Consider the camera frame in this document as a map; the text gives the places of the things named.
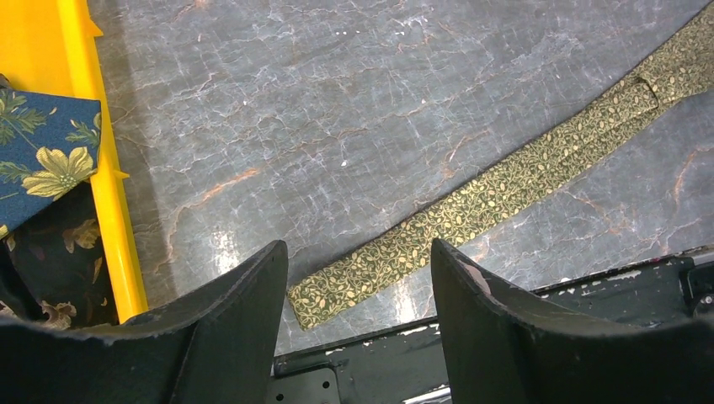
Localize dark brown-leaf tie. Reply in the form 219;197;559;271
1;183;119;329

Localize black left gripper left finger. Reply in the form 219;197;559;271
1;240;288;403

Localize olive green leaf-pattern tie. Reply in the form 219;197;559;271
287;5;713;330

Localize blue yellow-flower tie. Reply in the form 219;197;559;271
1;88;102;237

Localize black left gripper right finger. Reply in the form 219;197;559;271
431;239;713;403

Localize yellow plastic bin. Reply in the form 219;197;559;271
1;1;147;322

